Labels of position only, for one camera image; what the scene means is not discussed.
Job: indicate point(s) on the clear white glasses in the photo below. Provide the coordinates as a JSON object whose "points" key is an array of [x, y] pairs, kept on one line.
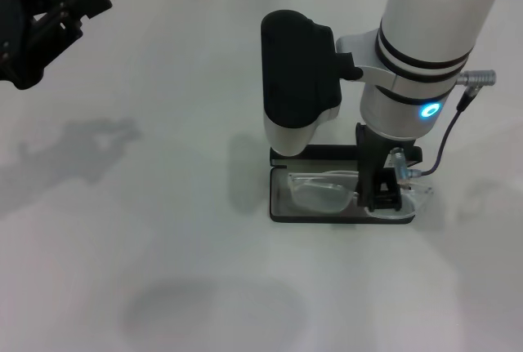
{"points": [[318, 197]]}

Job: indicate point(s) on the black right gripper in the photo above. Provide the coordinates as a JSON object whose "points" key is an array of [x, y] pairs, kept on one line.
{"points": [[376, 152]]}

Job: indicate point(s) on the black glasses case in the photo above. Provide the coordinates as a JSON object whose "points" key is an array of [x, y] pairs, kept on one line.
{"points": [[318, 152]]}

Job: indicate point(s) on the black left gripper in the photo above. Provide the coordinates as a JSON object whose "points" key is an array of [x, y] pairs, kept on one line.
{"points": [[16, 41]]}

